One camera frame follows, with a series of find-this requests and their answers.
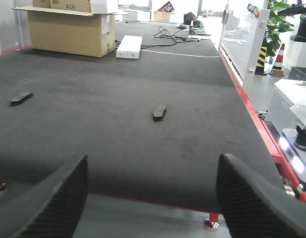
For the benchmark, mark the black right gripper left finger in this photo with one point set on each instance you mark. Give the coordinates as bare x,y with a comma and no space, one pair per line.
50,209

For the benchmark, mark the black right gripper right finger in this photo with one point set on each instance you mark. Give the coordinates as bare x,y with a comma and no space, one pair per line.
253,207

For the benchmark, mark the dark brake pad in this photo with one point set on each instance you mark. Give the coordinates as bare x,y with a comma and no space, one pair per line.
158,113
19,99

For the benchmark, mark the red white traffic cone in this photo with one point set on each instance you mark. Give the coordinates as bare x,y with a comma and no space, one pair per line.
279,59

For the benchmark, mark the large cardboard box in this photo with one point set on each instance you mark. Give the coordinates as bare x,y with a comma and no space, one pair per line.
80,27

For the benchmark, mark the long white box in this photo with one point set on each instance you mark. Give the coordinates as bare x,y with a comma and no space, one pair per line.
129,47

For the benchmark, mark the red conveyor frame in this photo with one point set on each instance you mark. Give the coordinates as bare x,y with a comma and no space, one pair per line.
102,108

